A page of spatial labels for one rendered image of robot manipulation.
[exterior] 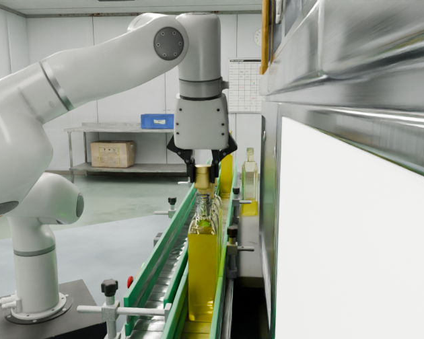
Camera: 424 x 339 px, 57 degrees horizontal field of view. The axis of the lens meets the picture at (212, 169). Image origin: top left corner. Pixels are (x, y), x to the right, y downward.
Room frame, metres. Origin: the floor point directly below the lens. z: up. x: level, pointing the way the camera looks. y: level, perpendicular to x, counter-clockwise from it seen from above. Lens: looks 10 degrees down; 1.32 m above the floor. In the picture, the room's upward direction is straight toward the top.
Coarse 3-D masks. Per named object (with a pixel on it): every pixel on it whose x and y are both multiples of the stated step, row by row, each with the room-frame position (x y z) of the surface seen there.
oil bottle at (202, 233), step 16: (192, 224) 0.72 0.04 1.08; (208, 224) 0.72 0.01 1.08; (192, 240) 0.72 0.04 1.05; (208, 240) 0.72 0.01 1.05; (192, 256) 0.72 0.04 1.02; (208, 256) 0.72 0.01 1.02; (192, 272) 0.72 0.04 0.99; (208, 272) 0.72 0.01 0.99; (192, 288) 0.72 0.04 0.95; (208, 288) 0.72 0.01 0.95; (192, 304) 0.72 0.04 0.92; (208, 304) 0.72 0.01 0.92; (192, 320) 0.72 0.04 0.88; (208, 320) 0.72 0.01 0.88
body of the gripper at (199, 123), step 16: (176, 96) 0.70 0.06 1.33; (224, 96) 0.70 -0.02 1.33; (176, 112) 0.70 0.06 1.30; (192, 112) 0.69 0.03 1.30; (208, 112) 0.69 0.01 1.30; (224, 112) 0.69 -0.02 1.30; (176, 128) 0.70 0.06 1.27; (192, 128) 0.70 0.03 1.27; (208, 128) 0.70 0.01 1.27; (224, 128) 0.70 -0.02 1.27; (176, 144) 0.71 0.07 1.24; (192, 144) 0.71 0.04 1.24; (208, 144) 0.71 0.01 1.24; (224, 144) 0.70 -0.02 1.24
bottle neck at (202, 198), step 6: (198, 192) 0.75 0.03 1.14; (204, 192) 0.75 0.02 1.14; (198, 198) 0.73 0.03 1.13; (204, 198) 0.73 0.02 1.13; (198, 204) 0.73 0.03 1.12; (204, 204) 0.73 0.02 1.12; (210, 204) 0.75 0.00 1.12; (198, 210) 0.73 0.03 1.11; (204, 210) 0.73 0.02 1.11; (198, 216) 0.73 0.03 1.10; (204, 216) 0.73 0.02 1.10; (210, 216) 0.74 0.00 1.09
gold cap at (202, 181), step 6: (198, 168) 0.73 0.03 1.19; (204, 168) 0.73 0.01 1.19; (210, 168) 0.74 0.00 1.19; (198, 174) 0.73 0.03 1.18; (204, 174) 0.73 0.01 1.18; (210, 174) 0.74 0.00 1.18; (198, 180) 0.73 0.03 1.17; (204, 180) 0.73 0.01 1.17; (210, 180) 0.74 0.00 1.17; (198, 186) 0.73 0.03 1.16; (204, 186) 0.73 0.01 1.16; (210, 186) 0.73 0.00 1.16
